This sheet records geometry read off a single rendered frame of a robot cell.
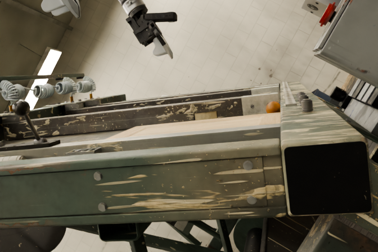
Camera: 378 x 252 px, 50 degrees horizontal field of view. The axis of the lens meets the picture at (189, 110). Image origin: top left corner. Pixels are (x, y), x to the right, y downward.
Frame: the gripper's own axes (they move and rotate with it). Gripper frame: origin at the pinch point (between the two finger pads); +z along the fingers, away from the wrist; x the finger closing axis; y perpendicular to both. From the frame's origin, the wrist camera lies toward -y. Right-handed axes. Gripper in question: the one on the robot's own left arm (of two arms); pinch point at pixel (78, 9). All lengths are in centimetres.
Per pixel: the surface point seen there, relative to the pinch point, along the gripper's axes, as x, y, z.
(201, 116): -68, 1, 27
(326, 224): 11, -17, 55
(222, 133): -11.9, -9.0, 35.1
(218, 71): -555, 10, -44
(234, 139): -11.9, -10.5, 37.6
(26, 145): -14.1, 32.2, 12.6
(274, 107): -62, -22, 38
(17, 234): -89, 102, 24
